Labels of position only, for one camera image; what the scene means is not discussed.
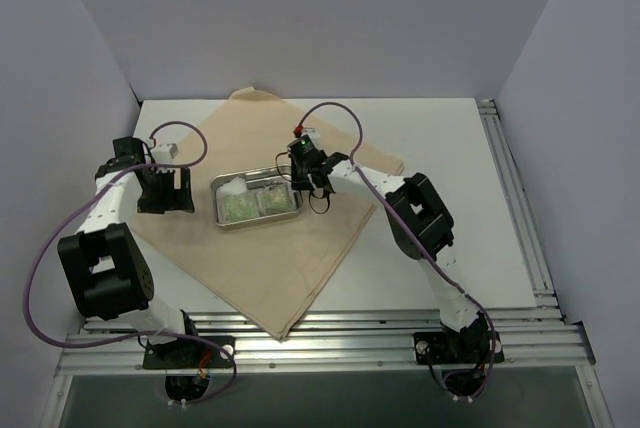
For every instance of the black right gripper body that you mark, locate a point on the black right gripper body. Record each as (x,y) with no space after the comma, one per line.
(302,176)

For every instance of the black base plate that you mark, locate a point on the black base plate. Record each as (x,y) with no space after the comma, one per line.
(447,347)
(181,354)

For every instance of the beige cloth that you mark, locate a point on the beige cloth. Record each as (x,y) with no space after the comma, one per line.
(271,273)

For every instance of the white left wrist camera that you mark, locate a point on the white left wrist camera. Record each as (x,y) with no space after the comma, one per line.
(164,153)

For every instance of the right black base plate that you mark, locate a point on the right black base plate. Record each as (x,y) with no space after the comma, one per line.
(447,347)

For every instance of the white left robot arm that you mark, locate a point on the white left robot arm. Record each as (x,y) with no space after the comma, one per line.
(108,275)

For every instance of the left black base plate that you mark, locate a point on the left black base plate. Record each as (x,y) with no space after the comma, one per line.
(181,354)

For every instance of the aluminium rail frame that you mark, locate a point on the aluminium rail frame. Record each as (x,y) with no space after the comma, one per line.
(365,317)

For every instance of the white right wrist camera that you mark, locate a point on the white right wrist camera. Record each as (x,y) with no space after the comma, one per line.
(310,132)

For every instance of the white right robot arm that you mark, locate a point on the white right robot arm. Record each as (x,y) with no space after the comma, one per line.
(420,223)

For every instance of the green gauze packet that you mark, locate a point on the green gauze packet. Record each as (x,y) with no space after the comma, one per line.
(275,200)
(239,208)

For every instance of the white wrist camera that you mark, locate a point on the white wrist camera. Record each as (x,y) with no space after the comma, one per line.
(310,132)
(164,153)

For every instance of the steel instrument tray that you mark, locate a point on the steel instrument tray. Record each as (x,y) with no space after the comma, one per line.
(257,180)

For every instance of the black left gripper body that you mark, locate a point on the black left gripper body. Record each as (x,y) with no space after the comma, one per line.
(163,195)

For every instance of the white gauze pad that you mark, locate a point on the white gauze pad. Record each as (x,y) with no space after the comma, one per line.
(235,186)

